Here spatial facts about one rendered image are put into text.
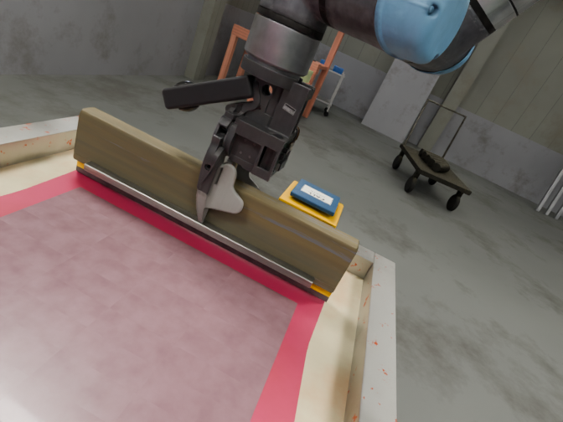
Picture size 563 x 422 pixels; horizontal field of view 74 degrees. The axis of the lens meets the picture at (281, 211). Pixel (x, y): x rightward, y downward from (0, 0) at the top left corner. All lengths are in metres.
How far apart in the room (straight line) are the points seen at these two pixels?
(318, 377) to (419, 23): 0.35
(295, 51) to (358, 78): 8.70
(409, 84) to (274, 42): 8.19
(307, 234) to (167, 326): 0.19
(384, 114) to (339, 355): 8.08
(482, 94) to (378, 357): 8.82
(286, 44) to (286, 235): 0.22
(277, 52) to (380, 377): 0.35
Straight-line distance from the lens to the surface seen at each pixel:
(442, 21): 0.36
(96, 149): 0.57
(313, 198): 0.77
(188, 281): 0.46
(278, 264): 0.48
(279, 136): 0.43
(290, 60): 0.41
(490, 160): 9.37
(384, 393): 0.42
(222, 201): 0.46
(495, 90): 9.20
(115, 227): 0.52
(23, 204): 0.54
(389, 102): 8.49
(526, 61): 9.29
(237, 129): 0.43
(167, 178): 0.51
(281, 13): 0.41
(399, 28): 0.35
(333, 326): 0.50
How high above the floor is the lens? 1.26
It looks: 26 degrees down
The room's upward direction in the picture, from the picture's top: 25 degrees clockwise
